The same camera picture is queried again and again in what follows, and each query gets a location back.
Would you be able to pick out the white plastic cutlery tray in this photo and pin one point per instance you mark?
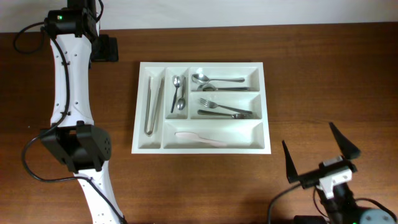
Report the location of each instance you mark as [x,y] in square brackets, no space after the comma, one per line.
[242,136]

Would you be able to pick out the pink white spoon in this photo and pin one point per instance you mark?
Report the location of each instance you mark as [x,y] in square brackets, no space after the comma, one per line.
[195,137]

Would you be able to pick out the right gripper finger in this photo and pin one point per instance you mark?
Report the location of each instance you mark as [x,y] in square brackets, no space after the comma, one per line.
[291,172]
[347,148]

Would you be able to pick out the small teaspoon dark handle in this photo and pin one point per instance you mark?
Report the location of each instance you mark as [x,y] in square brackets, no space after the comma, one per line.
[177,83]

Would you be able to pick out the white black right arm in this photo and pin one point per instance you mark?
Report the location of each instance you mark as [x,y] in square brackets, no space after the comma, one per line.
[344,208]

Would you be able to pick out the silver fork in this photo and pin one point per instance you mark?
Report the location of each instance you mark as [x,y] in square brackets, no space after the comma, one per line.
[234,115]
[213,105]

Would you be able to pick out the small silver teaspoon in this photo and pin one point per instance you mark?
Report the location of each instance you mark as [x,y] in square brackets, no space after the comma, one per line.
[181,101]

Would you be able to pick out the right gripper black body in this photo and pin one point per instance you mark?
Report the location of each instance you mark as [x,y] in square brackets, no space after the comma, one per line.
[308,180]

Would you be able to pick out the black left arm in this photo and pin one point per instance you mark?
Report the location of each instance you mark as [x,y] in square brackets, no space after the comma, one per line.
[74,140]

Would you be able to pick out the silver tablespoon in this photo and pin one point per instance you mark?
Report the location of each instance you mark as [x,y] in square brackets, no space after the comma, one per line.
[200,78]
[209,87]

